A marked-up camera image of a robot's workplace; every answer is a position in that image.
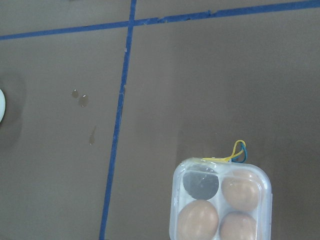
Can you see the clear plastic egg box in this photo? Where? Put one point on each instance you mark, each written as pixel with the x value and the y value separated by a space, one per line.
pixel 197 179

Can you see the brown egg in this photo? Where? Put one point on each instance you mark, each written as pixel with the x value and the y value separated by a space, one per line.
pixel 242 190
pixel 198 220
pixel 238 226

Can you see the water droplets on table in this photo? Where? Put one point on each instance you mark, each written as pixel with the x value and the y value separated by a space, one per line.
pixel 82 99

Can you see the yellow and blue rubber bands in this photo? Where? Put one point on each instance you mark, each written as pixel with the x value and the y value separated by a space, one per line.
pixel 239 154

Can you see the white round bowl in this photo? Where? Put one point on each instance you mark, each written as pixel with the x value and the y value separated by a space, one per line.
pixel 2 105

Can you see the blue tape line crosswise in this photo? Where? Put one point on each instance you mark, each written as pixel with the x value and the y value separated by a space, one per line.
pixel 248 10

